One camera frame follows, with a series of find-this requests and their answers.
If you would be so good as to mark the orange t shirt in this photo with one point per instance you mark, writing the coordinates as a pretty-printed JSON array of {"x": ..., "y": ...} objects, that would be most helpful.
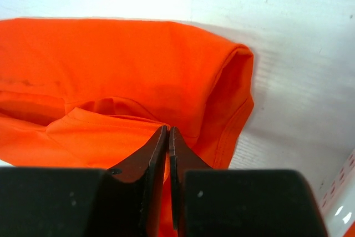
[{"x": 79, "y": 96}]

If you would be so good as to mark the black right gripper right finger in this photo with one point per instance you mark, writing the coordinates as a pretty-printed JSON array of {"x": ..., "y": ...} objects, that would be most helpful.
[{"x": 181, "y": 159}]

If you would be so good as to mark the white perforated plastic basket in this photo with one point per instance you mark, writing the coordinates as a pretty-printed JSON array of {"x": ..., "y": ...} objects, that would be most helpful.
[{"x": 337, "y": 205}]

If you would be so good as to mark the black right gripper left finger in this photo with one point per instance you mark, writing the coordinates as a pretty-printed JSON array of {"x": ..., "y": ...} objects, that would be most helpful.
[{"x": 128, "y": 200}]

